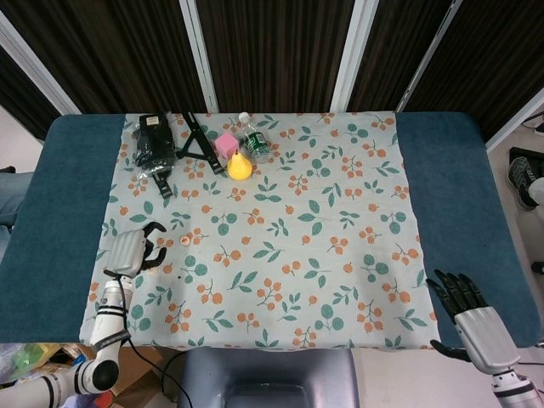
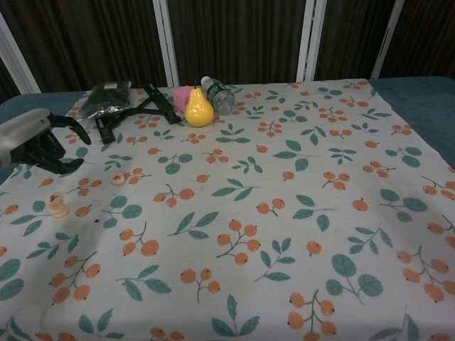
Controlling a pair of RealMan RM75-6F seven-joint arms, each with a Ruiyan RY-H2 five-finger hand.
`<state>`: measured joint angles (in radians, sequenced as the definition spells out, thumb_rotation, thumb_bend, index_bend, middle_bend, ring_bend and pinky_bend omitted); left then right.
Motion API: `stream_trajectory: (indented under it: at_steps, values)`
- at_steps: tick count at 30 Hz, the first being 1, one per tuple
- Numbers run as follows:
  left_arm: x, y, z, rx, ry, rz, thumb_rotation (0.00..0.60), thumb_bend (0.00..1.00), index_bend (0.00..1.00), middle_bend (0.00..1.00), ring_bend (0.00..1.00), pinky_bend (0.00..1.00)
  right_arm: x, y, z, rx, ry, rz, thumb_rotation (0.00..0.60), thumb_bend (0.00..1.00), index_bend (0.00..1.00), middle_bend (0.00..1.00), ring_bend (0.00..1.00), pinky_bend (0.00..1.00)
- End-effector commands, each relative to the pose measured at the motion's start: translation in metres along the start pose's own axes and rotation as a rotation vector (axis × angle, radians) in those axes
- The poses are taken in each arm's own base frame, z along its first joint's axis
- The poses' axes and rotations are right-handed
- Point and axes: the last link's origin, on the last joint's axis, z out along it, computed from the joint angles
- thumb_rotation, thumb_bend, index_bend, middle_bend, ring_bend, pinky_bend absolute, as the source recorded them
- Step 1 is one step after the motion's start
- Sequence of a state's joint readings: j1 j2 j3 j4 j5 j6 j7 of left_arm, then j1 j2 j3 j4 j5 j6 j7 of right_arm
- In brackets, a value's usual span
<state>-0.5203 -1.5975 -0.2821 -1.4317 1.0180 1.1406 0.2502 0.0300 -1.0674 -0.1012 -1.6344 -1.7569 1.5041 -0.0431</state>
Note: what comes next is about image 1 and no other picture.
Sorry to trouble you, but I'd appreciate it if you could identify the black grey left robot hand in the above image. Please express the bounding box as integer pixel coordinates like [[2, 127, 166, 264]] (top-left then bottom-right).
[[103, 220, 168, 280]]

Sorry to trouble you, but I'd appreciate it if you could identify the black grey right robot hand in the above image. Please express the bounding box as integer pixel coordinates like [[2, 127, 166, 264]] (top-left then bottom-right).
[[426, 269, 522, 375]]

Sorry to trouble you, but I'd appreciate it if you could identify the teal blue table cover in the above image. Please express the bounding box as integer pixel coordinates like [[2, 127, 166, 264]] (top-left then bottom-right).
[[0, 110, 544, 348]]

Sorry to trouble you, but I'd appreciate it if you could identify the black folding stand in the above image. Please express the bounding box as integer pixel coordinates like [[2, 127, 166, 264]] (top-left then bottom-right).
[[151, 111, 226, 200]]

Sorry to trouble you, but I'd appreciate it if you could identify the brown cardboard box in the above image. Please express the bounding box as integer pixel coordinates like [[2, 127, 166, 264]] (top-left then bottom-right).
[[54, 344, 165, 408]]

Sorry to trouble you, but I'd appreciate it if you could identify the black plastic packaged bag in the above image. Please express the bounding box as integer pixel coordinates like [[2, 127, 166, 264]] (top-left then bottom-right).
[[132, 112, 178, 178]]

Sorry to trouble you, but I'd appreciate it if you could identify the person leg in jeans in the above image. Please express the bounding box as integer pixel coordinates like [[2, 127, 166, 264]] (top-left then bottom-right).
[[0, 166, 37, 226]]

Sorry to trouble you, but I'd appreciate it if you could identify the yellow plastic pear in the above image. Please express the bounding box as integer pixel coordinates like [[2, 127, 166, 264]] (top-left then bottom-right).
[[226, 149, 255, 182]]

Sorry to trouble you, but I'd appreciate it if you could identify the clear bag with green items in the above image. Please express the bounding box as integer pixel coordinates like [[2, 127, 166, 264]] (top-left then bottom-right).
[[0, 342, 60, 377]]

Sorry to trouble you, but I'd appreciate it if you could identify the pink foam cube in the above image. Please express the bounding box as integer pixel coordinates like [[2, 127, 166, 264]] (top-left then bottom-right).
[[214, 134, 240, 161]]

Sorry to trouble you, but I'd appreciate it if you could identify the black patterned sneaker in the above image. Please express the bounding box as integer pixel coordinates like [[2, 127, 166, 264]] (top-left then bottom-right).
[[507, 146, 540, 212]]

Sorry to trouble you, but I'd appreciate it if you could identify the clear plastic water bottle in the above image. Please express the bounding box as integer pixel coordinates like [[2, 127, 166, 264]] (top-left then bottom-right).
[[237, 111, 273, 165]]

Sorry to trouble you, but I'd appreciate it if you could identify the floral berry print tablecloth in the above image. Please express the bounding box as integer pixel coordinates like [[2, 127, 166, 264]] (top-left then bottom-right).
[[78, 110, 441, 352]]

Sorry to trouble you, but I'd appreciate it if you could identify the black cable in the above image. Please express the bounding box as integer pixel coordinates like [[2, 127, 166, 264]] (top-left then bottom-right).
[[104, 269, 188, 403]]

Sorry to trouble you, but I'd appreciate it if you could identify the dark screen panel white frame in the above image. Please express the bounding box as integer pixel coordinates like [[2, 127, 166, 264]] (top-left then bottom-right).
[[331, 0, 464, 114], [180, 0, 366, 114], [0, 42, 60, 141], [0, 0, 213, 115], [397, 0, 544, 152]]

